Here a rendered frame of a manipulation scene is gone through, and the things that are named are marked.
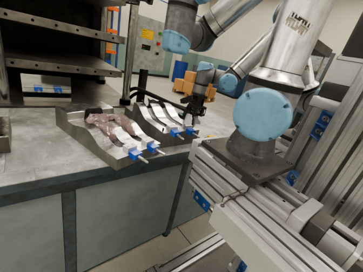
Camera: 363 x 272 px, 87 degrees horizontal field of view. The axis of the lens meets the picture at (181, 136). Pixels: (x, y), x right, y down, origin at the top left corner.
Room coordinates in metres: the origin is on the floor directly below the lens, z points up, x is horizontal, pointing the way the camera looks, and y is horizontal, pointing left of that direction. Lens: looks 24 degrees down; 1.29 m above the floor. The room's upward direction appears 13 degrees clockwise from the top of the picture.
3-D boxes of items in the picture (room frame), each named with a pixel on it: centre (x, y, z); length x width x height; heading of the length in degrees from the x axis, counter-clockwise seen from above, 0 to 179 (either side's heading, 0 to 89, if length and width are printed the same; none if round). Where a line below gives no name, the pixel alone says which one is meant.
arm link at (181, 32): (0.57, 0.06, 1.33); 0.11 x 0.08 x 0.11; 157
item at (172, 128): (0.93, 0.03, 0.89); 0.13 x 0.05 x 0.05; 42
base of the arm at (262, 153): (0.57, -0.23, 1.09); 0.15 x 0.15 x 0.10
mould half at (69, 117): (0.86, 0.37, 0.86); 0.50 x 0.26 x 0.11; 60
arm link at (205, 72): (1.01, -0.04, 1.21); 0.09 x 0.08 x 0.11; 92
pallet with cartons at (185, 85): (6.32, -0.06, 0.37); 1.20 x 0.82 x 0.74; 53
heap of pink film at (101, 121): (0.87, 0.37, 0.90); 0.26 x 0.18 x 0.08; 60
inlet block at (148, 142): (0.78, 0.11, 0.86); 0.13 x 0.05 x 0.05; 60
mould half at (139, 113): (1.17, 0.17, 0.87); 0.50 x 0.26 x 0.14; 42
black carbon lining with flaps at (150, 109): (1.15, 0.16, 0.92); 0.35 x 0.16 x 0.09; 42
